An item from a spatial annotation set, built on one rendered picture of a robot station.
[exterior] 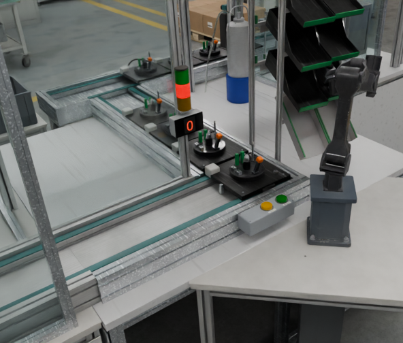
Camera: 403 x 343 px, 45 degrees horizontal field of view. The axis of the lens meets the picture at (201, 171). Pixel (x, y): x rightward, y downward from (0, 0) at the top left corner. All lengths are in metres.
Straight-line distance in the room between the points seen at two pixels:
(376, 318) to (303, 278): 1.15
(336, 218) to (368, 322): 1.10
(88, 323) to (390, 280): 0.94
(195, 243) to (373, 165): 0.94
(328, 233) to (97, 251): 0.79
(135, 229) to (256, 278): 0.46
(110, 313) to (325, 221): 0.76
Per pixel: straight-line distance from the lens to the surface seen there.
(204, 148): 2.05
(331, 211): 1.66
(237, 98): 2.76
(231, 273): 1.61
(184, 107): 1.73
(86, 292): 1.54
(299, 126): 2.01
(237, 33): 2.65
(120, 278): 1.55
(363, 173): 2.16
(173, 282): 1.60
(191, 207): 1.81
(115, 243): 1.70
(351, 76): 1.55
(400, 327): 2.72
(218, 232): 1.68
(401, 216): 1.94
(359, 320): 2.69
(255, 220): 1.67
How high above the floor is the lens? 1.97
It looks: 31 degrees down
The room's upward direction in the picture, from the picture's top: 4 degrees counter-clockwise
